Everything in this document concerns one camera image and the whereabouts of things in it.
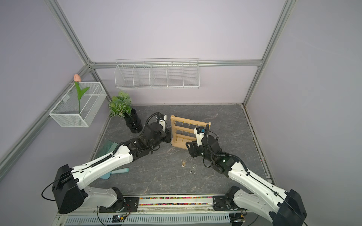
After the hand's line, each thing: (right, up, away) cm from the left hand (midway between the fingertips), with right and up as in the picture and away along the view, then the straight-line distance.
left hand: (171, 129), depth 77 cm
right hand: (+10, -7, -1) cm, 12 cm away
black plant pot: (-28, +3, +19) cm, 34 cm away
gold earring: (+7, -23, +11) cm, 26 cm away
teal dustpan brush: (-46, -15, +17) cm, 52 cm away
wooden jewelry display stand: (+6, -2, +6) cm, 9 cm away
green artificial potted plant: (-32, +13, +7) cm, 35 cm away
